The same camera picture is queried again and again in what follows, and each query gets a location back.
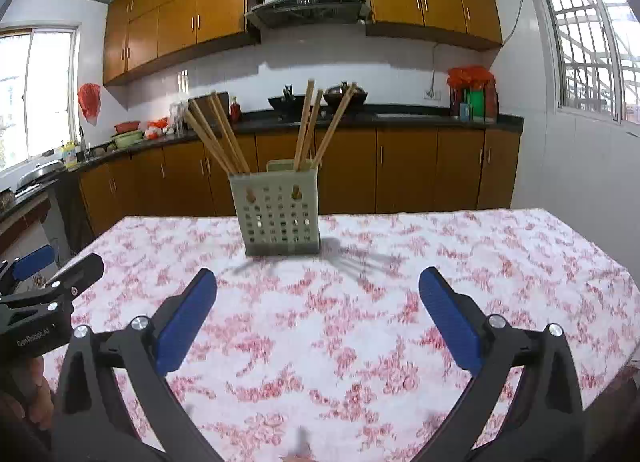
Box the small black pot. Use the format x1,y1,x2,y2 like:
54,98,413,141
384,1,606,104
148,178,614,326
267,84,306,111

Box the person's left hand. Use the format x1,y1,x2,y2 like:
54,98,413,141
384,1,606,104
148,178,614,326
20,356,55,431

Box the green box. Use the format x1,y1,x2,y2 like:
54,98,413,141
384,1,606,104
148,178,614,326
467,88,486,121

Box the green basin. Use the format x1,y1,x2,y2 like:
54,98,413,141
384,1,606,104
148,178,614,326
112,131,146,149

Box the pink floral tablecloth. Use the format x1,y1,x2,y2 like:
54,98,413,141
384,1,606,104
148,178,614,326
42,207,640,462

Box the hanging red plastic bag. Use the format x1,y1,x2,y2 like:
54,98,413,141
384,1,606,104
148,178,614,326
77,83,103,126

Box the sliding glass window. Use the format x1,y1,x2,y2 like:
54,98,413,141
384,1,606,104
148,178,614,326
0,24,81,176

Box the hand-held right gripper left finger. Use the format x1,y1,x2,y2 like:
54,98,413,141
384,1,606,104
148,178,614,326
50,268,219,462

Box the long wooden upper cabinets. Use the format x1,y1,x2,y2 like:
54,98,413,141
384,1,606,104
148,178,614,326
102,0,262,88

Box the black kitchen countertop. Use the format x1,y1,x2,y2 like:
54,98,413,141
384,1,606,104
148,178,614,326
0,109,525,223

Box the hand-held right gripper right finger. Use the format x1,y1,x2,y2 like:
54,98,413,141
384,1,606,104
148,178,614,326
419,266,587,462

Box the green perforated chopstick holder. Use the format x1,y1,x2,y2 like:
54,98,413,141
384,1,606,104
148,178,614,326
228,159,322,257

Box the black wok with lid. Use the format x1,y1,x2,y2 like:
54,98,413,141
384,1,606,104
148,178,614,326
322,82,369,107

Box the red bag on packages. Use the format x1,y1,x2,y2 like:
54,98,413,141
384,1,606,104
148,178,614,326
446,66,496,91

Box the wooden lower kitchen cabinets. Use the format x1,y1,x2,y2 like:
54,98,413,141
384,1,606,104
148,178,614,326
77,124,521,239

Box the dark cutting board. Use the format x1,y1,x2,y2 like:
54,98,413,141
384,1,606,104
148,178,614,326
187,91,231,129

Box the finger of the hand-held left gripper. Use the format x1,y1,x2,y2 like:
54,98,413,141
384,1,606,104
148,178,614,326
12,244,56,283
47,253,105,301

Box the barred window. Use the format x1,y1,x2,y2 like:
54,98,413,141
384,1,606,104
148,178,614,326
520,0,640,129

